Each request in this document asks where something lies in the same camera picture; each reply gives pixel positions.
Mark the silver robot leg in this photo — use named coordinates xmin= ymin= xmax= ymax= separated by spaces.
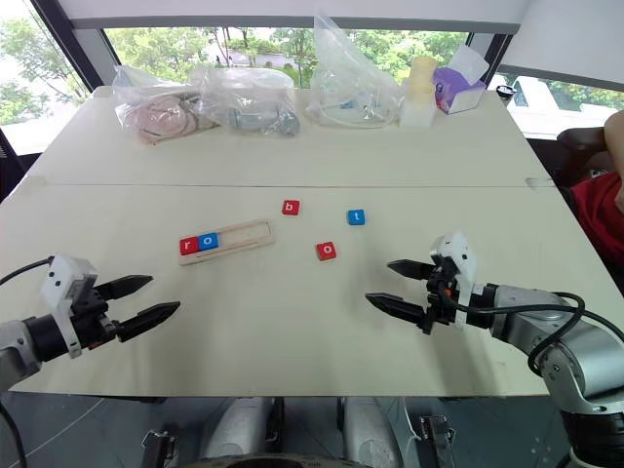
xmin=342 ymin=397 xmax=407 ymax=468
xmin=198 ymin=397 xmax=274 ymax=462

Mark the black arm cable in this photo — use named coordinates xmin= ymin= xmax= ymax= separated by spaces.
xmin=0 ymin=256 xmax=55 ymax=288
xmin=437 ymin=283 xmax=588 ymax=377

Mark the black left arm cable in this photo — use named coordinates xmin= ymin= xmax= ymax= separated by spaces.
xmin=0 ymin=256 xmax=55 ymax=288

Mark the black chair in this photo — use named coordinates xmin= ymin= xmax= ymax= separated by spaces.
xmin=555 ymin=126 xmax=611 ymax=187

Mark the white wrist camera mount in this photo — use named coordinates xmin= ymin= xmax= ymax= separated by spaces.
xmin=40 ymin=254 xmax=99 ymax=360
xmin=428 ymin=231 xmax=485 ymax=332

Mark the wooden letter tray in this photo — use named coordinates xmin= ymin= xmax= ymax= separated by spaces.
xmin=176 ymin=218 xmax=277 ymax=267

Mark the clear plastic bag with cables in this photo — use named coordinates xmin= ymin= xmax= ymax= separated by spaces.
xmin=303 ymin=13 xmax=407 ymax=130

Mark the person in red clothing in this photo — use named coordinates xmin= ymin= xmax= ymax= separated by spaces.
xmin=568 ymin=108 xmax=624 ymax=280

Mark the plastic bag with grey contents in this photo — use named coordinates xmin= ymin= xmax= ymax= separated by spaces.
xmin=188 ymin=64 xmax=302 ymax=139

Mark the plastic bag with pink contents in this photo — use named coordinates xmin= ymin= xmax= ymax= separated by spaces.
xmin=112 ymin=64 xmax=207 ymax=147

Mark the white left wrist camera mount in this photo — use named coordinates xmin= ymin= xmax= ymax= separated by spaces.
xmin=40 ymin=254 xmax=99 ymax=360

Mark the purple and white box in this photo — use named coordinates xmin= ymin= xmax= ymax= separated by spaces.
xmin=432 ymin=43 xmax=490 ymax=117

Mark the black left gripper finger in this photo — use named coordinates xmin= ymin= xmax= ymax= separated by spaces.
xmin=116 ymin=300 xmax=182 ymax=343
xmin=97 ymin=274 xmax=155 ymax=302

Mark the pale yellow plastic container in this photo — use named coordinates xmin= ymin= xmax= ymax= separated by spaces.
xmin=399 ymin=56 xmax=439 ymax=130

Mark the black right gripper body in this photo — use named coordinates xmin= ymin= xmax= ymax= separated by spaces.
xmin=419 ymin=257 xmax=463 ymax=337

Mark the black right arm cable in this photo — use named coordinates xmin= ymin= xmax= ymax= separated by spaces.
xmin=437 ymin=283 xmax=588 ymax=377

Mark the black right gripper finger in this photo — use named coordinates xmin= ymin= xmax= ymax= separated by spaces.
xmin=365 ymin=292 xmax=430 ymax=327
xmin=386 ymin=258 xmax=436 ymax=283

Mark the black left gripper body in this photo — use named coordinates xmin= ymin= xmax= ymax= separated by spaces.
xmin=71 ymin=286 xmax=123 ymax=350

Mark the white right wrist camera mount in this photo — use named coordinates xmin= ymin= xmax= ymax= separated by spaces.
xmin=428 ymin=231 xmax=485 ymax=332

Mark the dark window frame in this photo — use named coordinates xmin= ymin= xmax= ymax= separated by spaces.
xmin=29 ymin=0 xmax=116 ymax=101

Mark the metal table bracket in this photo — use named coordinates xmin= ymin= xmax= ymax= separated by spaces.
xmin=417 ymin=413 xmax=457 ymax=468
xmin=140 ymin=427 xmax=179 ymax=468

